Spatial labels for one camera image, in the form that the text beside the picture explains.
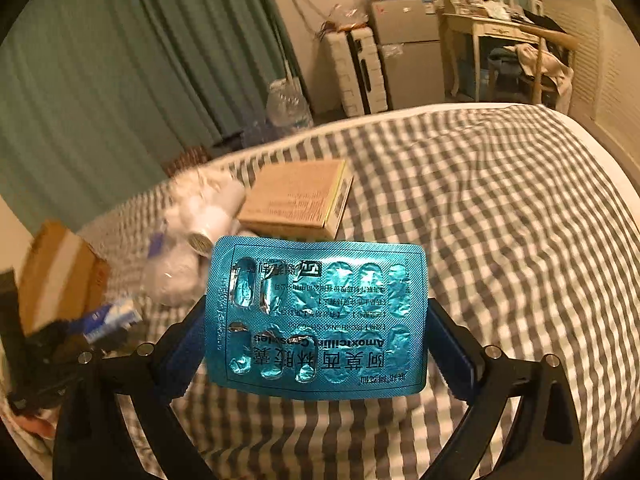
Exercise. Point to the white dressing table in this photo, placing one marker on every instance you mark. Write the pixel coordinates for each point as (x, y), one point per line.
(466, 37)

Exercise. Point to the green curtain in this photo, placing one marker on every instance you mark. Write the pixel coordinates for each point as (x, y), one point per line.
(97, 96)

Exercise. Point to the teal pill blister pack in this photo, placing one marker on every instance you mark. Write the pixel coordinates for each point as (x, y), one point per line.
(316, 321)

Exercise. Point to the grey mini fridge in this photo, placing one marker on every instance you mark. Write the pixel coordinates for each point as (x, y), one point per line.
(408, 42)

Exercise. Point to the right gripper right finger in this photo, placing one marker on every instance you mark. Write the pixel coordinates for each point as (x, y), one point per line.
(544, 441)

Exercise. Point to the clear plastic water bottle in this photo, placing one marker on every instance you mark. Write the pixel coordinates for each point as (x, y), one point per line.
(172, 273)

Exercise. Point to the brown cardboard box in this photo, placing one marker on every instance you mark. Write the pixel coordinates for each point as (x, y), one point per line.
(62, 278)

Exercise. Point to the flat tan cardboard box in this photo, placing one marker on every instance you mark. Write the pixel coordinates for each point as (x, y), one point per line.
(302, 200)

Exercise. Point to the large clear water jug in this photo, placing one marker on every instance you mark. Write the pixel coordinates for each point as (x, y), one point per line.
(287, 108)

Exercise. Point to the white suitcase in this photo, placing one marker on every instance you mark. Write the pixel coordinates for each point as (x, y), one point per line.
(358, 71)

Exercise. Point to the blue white medicine box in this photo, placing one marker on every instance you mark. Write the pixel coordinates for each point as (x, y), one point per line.
(106, 320)

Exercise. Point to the wooden chair with clothes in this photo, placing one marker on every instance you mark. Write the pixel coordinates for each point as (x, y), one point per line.
(539, 63)

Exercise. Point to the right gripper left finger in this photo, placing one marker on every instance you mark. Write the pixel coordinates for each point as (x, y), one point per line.
(92, 440)

